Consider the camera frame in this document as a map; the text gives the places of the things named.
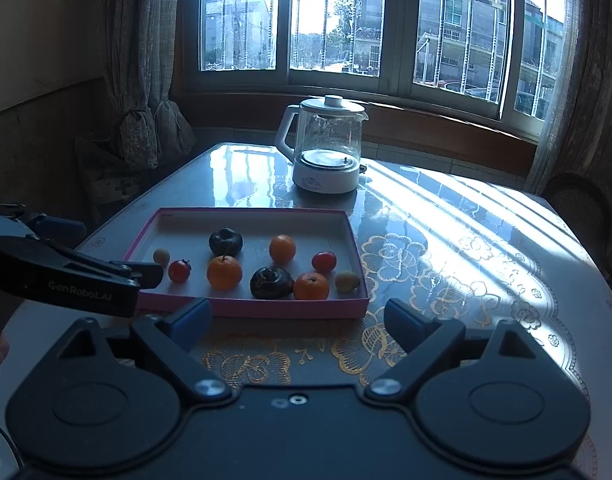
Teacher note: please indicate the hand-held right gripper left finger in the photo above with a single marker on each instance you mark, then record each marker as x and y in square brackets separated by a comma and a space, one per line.
[190, 320]

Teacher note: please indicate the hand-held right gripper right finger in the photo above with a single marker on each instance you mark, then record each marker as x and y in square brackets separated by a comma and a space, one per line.
[406, 322]

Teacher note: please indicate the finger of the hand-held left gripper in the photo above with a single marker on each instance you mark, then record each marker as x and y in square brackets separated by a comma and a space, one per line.
[60, 232]
[145, 276]

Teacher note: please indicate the smaller green-brown round fruit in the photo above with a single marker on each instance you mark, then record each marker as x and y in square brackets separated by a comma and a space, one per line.
[161, 256]

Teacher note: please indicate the cherry tomato with green calyx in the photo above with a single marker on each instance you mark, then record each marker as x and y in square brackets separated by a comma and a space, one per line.
[178, 271]

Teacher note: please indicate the orange tangerine with stem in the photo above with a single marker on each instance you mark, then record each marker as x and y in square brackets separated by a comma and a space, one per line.
[224, 273]

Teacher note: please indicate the larger green-brown round fruit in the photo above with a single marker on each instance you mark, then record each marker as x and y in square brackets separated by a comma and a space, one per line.
[347, 281]

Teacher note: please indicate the dark purple plum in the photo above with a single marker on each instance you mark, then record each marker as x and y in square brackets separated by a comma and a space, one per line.
[225, 242]

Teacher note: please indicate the wrinkled dark brown fruit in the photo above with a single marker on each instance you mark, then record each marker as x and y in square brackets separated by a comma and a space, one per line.
[271, 283]

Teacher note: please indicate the large orange tangerine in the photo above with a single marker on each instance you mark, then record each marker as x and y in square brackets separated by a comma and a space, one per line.
[311, 286]

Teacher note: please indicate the red cherry tomato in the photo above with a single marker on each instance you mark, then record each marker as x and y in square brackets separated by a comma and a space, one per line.
[324, 262]

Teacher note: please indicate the small smooth orange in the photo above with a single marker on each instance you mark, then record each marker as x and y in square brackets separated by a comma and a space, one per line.
[282, 249]

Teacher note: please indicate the pink shallow cardboard box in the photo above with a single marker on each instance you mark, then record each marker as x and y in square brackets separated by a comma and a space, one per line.
[306, 230]

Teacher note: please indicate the patterned fabric cushion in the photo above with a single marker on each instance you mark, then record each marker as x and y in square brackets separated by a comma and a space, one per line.
[110, 175]

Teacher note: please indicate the gold floral lace tablecloth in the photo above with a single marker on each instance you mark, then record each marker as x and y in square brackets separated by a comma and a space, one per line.
[436, 240]

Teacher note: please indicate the white glass electric kettle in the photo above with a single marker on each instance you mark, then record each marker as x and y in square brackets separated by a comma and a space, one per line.
[326, 175]

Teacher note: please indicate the grey patterned curtain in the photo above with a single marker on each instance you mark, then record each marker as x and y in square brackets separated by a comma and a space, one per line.
[591, 110]
[145, 60]

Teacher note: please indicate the dark cane-back chair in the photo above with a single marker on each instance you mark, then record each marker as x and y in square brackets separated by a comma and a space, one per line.
[578, 210]

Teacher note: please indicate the large framed window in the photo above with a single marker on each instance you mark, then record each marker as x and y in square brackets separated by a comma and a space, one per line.
[396, 25]

